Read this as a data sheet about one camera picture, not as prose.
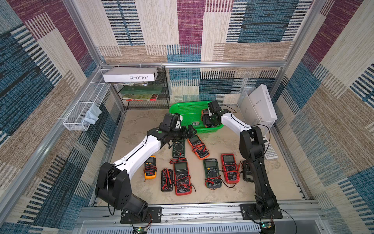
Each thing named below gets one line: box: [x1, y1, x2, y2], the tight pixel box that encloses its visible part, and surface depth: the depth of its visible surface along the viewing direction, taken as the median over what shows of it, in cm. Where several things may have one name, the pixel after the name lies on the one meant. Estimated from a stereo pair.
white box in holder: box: [248, 84, 278, 122], surface depth 96 cm
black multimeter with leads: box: [160, 167, 173, 193], surface depth 83 cm
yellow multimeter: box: [143, 155, 158, 180], surface depth 87 cm
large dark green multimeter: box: [172, 139, 186, 159], surface depth 96 cm
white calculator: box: [262, 135, 279, 160], surface depth 94 cm
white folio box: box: [102, 66, 159, 83], surface depth 81 cm
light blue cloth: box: [81, 102, 102, 126], surface depth 70 cm
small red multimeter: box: [221, 153, 241, 184], surface depth 86 cm
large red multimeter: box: [173, 161, 193, 196], surface depth 83 cm
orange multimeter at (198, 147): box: [187, 134, 210, 160], surface depth 95 cm
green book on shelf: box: [118, 85, 164, 101], surface depth 101 cm
